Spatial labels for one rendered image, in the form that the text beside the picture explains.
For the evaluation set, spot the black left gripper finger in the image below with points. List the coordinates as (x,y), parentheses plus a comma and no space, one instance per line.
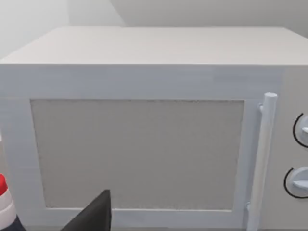
(95,214)

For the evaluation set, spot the pale microwave door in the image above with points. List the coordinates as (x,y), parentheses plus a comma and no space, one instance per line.
(137,154)

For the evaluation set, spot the red capped white bottle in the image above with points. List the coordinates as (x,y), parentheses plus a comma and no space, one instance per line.
(5,204)

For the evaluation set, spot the pale microwave oven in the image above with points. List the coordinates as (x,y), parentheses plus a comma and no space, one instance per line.
(154,45)

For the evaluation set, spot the pale round microwave knob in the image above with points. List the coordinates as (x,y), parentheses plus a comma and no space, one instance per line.
(298,183)
(302,130)

